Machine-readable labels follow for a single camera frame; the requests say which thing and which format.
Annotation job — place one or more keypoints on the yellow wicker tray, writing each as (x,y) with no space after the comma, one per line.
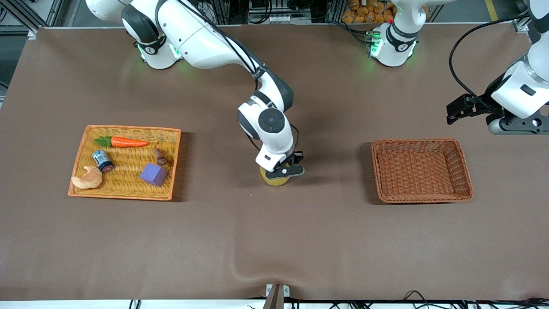
(124,184)

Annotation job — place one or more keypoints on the purple foam block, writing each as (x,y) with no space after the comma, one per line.
(153,174)

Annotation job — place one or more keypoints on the small blue white can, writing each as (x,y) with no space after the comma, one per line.
(103,161)

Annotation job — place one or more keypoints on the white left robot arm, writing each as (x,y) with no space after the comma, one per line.
(392,43)

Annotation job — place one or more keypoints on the metal table edge bracket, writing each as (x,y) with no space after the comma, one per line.
(270,289)

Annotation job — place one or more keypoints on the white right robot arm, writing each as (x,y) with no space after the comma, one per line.
(201,38)

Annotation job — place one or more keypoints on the orange toy carrot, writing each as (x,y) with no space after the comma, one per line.
(126,142)

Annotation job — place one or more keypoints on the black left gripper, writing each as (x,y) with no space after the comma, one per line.
(484,104)

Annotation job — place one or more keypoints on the yellow tape roll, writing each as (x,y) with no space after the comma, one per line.
(276,182)

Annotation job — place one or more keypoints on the small brown toy root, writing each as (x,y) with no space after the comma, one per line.
(160,157)

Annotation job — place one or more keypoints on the brown wicker basket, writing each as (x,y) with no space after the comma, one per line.
(416,171)

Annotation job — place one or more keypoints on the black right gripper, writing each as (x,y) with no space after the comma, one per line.
(298,159)

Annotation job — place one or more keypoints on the brown pole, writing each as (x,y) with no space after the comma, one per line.
(274,300)

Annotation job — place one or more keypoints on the pile of orange toy breads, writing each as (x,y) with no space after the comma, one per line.
(364,10)

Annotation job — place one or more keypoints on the aluminium frame profile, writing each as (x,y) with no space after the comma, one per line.
(25,17)
(524,28)

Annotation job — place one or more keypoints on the toy croissant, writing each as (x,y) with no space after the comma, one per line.
(88,179)

